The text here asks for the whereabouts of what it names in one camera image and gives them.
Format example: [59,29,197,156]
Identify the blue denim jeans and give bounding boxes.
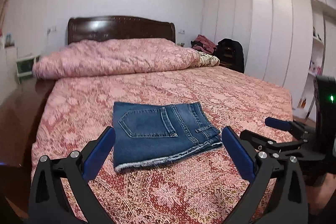
[113,102,223,172]

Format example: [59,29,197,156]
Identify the person's hand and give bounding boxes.
[306,173,336,215]

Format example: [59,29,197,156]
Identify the white corner shelf unit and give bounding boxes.
[296,9,325,121]

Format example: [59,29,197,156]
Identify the amber bottle on shelf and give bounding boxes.
[298,98,306,109]

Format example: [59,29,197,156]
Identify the pink floral bedspread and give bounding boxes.
[31,67,292,223]

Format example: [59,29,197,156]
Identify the pink bottles on shelf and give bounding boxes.
[309,60,322,75]

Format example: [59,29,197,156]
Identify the black jacket on chair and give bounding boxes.
[214,39,245,73]

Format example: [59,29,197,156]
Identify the floral yellow pillow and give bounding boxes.
[196,52,220,67]

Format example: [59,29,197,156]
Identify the maroon clothes pile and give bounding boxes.
[191,35,217,55]

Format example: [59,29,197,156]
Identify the white built-in wardrobe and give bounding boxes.
[201,0,335,104]

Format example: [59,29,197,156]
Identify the white left side cabinet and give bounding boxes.
[0,35,18,103]

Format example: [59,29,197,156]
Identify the pink folded quilt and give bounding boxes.
[33,38,200,80]

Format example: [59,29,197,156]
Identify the dark wooden headboard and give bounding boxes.
[67,15,176,45]

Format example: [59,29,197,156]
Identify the white wall socket left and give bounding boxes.
[47,26,57,34]

